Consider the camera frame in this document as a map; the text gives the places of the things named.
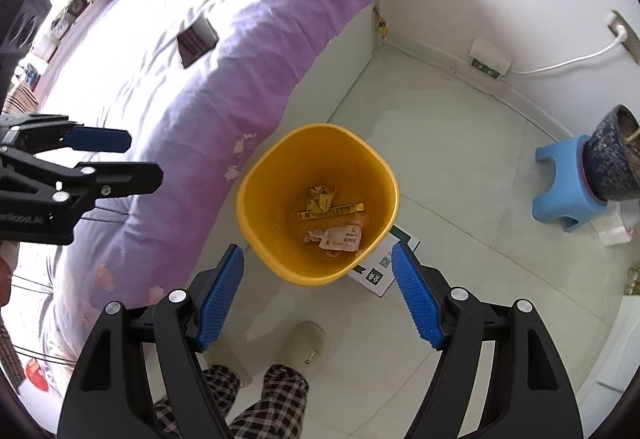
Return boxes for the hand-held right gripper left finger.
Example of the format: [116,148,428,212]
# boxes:
[59,243,247,439]

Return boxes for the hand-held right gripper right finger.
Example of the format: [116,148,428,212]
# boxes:
[390,240,585,439]

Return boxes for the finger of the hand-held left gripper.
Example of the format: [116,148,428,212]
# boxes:
[0,152,164,220]
[0,112,132,156]

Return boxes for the green white plastic packet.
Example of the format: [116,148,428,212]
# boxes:
[319,225,362,251]

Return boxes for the yellow trash bin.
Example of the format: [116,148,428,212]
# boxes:
[236,123,401,287]

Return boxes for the long yellow box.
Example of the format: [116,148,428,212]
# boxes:
[296,202,367,221]

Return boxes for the yellow green snack packet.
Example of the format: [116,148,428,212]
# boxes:
[306,186,337,212]

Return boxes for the flat white green cardboard box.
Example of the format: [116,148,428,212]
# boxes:
[347,224,422,298]

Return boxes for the beige slipper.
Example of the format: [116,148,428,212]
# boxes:
[204,336,253,389]
[284,322,328,376]

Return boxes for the plaid table cloth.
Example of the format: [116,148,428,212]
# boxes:
[0,84,40,116]

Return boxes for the person's plaid pajama pants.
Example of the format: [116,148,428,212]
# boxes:
[152,364,311,439]

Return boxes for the bed with purple sheet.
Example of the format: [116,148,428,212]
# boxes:
[10,0,426,370]

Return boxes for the dark rectangular pad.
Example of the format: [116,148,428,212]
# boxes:
[176,16,219,70]

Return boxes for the black speaker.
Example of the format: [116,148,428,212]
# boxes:
[0,0,52,76]

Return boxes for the round red hand fan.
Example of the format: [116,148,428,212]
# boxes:
[22,358,51,392]

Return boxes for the blue plastic stool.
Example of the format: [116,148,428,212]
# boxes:
[532,134,613,234]

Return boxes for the white cabinet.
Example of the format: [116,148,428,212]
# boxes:
[592,291,640,395]

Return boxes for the dark ceramic plant pot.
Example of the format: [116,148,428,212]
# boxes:
[581,104,640,202]

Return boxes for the white bed frame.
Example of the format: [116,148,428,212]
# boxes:
[295,0,383,130]

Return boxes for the white wall box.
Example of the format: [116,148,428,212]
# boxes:
[469,38,513,80]

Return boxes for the white power cable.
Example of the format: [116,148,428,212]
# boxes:
[510,26,630,76]

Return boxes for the wall socket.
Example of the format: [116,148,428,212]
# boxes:
[606,10,632,41]

